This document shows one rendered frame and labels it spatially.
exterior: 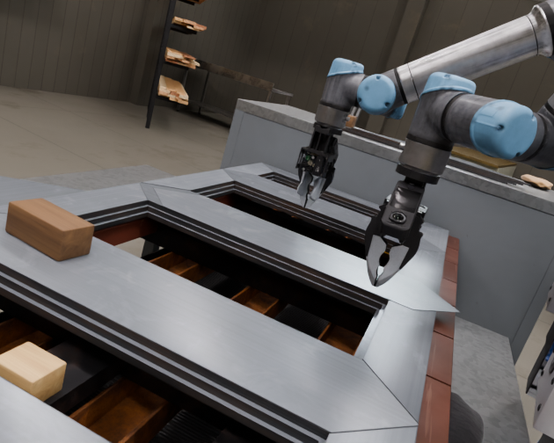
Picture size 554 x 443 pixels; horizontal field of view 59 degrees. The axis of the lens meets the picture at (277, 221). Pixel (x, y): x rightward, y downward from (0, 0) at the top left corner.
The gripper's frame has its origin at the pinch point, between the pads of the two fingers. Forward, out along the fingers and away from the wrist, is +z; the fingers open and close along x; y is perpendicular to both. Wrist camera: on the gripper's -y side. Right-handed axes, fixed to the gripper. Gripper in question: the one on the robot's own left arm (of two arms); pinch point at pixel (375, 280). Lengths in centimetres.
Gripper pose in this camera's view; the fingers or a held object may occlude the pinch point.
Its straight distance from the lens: 87.1
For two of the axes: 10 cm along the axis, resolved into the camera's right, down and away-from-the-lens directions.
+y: 3.5, -1.7, 9.2
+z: -2.8, 9.2, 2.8
